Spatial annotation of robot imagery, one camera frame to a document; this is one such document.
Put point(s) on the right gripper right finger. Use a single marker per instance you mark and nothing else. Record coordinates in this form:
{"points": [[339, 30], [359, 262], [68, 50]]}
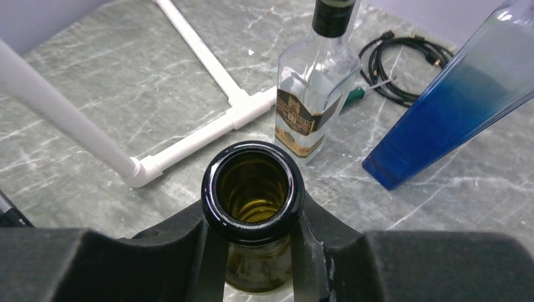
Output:
{"points": [[333, 262]]}

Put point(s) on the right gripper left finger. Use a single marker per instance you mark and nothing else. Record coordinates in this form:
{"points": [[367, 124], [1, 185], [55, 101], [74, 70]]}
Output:
{"points": [[179, 259]]}

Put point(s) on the dark green wine bottle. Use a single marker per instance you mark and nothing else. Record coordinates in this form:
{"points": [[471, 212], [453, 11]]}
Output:
{"points": [[252, 195]]}

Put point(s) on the tall blue liquid bottle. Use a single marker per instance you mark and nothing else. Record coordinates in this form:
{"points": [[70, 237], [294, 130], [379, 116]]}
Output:
{"points": [[489, 77]]}

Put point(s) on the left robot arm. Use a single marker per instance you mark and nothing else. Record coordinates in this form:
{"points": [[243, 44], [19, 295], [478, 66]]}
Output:
{"points": [[11, 216]]}

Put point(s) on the clear square liquor bottle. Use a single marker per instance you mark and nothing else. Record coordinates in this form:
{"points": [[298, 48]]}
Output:
{"points": [[315, 76]]}

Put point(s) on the green handled screwdriver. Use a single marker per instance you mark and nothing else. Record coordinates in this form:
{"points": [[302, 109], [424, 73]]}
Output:
{"points": [[359, 93]]}

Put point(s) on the white PVC pipe frame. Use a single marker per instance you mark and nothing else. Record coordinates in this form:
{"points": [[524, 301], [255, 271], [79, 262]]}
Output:
{"points": [[127, 69]]}

